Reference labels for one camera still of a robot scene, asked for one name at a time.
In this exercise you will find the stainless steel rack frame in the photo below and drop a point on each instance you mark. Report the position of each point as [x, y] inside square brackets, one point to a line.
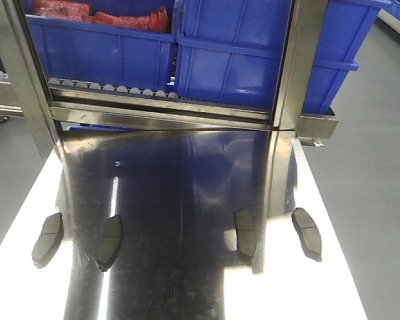
[45, 107]

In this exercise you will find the red bubble wrap bags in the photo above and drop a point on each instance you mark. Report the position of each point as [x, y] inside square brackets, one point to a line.
[157, 21]

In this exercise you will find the left blue plastic bin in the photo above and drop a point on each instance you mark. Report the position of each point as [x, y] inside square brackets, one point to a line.
[102, 53]

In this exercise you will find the right blue plastic bin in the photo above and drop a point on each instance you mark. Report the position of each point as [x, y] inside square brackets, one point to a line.
[231, 51]

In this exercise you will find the grey roller conveyor track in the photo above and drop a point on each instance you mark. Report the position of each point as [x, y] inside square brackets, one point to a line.
[109, 87]

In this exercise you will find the blue plastic bin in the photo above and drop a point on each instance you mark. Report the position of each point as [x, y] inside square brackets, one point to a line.
[231, 51]
[102, 53]

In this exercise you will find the dark brake pad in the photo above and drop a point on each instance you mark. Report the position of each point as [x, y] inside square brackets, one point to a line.
[246, 232]
[308, 233]
[110, 243]
[48, 241]

